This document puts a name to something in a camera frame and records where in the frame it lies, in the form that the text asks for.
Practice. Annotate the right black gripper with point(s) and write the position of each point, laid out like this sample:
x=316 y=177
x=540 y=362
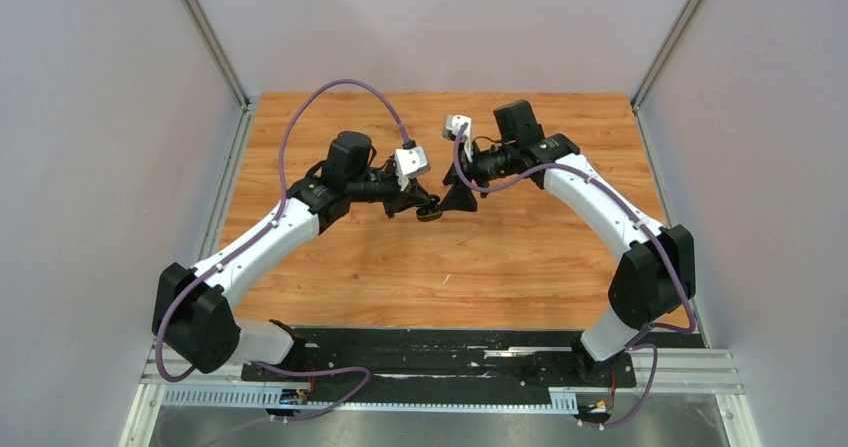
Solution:
x=460 y=196

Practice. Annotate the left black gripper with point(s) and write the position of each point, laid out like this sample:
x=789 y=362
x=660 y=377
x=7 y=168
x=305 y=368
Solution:
x=412 y=195

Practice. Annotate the black earbud case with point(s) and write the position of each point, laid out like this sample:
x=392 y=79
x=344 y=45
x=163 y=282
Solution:
x=428 y=213

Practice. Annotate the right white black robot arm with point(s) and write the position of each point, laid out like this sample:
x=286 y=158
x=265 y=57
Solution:
x=655 y=274

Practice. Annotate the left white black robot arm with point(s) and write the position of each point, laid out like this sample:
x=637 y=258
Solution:
x=194 y=305

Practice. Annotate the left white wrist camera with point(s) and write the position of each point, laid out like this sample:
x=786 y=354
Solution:
x=410 y=164

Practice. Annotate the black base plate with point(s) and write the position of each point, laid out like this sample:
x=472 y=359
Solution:
x=424 y=369

